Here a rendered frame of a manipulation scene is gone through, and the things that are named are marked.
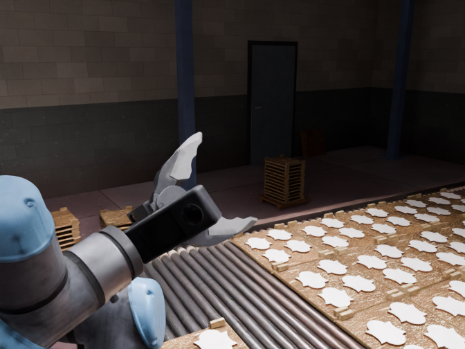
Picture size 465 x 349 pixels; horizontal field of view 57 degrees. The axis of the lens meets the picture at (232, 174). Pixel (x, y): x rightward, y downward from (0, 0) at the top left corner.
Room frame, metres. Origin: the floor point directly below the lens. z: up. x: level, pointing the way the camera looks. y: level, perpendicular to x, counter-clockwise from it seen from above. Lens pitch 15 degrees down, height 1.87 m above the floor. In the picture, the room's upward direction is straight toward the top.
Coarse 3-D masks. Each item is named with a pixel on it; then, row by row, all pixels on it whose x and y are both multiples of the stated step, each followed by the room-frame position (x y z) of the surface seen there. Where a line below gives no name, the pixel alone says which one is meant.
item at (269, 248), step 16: (240, 240) 2.08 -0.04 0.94; (256, 240) 2.06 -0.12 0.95; (272, 240) 2.08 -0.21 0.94; (288, 240) 2.08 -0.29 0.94; (304, 240) 2.08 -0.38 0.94; (256, 256) 1.90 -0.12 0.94; (272, 256) 1.88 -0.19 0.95; (288, 256) 1.88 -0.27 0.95; (304, 256) 1.90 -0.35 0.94; (320, 256) 1.88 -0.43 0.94; (272, 272) 1.75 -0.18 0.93
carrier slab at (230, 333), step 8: (208, 328) 1.33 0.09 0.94; (216, 328) 1.33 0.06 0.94; (224, 328) 1.33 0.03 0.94; (184, 336) 1.28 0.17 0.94; (192, 336) 1.28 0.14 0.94; (232, 336) 1.28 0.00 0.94; (168, 344) 1.24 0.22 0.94; (176, 344) 1.24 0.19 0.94; (184, 344) 1.24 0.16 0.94; (192, 344) 1.24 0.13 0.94; (240, 344) 1.24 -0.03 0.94
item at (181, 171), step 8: (192, 136) 0.59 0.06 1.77; (200, 136) 0.59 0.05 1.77; (184, 144) 0.57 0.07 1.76; (192, 144) 0.58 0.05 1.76; (184, 152) 0.56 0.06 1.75; (192, 152) 0.57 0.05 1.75; (176, 160) 0.55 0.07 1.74; (184, 160) 0.56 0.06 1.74; (176, 168) 0.54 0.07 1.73; (184, 168) 0.55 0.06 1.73; (176, 176) 0.54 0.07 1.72; (184, 176) 0.54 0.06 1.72
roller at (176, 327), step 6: (144, 270) 1.81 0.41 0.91; (138, 276) 1.75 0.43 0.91; (144, 276) 1.73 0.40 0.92; (168, 306) 1.50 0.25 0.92; (168, 312) 1.45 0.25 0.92; (168, 318) 1.42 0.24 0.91; (174, 318) 1.41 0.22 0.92; (168, 324) 1.41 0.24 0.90; (174, 324) 1.38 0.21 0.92; (180, 324) 1.37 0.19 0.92; (174, 330) 1.35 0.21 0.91; (180, 330) 1.34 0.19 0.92; (180, 336) 1.31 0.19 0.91
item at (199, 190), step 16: (192, 192) 0.44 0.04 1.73; (160, 208) 0.47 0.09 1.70; (176, 208) 0.45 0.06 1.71; (192, 208) 0.44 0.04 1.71; (208, 208) 0.44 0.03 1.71; (144, 224) 0.46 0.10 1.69; (160, 224) 0.45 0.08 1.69; (176, 224) 0.45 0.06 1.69; (192, 224) 0.44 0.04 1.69; (208, 224) 0.44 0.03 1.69; (144, 240) 0.46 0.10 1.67; (160, 240) 0.46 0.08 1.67; (176, 240) 0.45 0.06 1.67; (144, 256) 0.46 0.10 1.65
